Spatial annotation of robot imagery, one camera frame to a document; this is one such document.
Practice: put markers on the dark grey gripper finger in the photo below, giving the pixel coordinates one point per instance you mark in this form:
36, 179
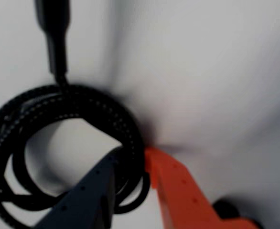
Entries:
87, 198

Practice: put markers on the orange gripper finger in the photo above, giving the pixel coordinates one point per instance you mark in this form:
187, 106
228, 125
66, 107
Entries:
178, 190

